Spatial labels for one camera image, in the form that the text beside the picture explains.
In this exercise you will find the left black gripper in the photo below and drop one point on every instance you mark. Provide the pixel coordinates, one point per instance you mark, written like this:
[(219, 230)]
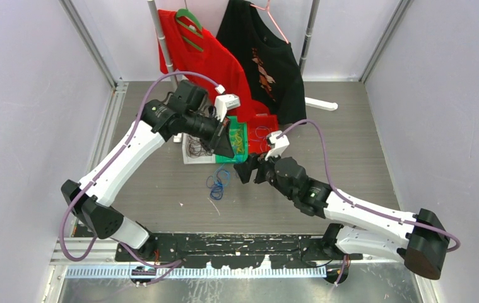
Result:
[(219, 142)]

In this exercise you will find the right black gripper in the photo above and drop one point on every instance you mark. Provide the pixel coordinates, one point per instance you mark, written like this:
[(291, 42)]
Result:
[(245, 169)]

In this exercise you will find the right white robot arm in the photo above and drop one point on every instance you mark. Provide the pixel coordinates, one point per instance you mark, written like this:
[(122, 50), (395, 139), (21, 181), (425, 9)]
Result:
[(418, 240)]

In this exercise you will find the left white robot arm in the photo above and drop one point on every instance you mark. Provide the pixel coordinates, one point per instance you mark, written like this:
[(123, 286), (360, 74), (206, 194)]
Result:
[(91, 197)]

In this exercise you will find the green plastic bin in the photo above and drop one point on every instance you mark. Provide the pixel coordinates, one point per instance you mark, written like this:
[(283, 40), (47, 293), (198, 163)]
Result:
[(239, 140)]

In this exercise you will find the white plastic bin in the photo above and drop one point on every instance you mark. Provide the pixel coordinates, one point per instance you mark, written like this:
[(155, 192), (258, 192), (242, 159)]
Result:
[(194, 153)]

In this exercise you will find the red plastic bin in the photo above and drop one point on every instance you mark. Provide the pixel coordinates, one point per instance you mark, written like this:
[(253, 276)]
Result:
[(258, 128)]

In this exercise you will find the black t-shirt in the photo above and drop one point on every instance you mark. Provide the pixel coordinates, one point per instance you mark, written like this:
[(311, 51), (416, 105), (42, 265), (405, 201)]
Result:
[(270, 68)]

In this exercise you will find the white clothes rack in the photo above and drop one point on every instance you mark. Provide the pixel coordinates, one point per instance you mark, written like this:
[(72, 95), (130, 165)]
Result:
[(311, 102)]

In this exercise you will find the red t-shirt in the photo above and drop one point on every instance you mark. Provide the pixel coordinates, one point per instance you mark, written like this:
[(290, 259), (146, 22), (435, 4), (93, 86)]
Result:
[(202, 53)]

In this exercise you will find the green clothes hanger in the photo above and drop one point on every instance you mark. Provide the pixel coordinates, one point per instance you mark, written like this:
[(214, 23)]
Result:
[(191, 27)]

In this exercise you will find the pink clothes hanger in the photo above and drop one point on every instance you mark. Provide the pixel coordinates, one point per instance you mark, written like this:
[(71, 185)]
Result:
[(267, 9)]

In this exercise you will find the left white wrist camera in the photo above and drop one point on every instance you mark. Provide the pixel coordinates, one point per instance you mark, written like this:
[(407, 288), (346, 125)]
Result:
[(224, 103)]

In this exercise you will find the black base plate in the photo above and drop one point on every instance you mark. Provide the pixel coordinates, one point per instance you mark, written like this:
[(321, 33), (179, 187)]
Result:
[(239, 251)]

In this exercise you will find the white slotted cable duct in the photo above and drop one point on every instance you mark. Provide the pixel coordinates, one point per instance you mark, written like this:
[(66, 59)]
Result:
[(146, 272)]

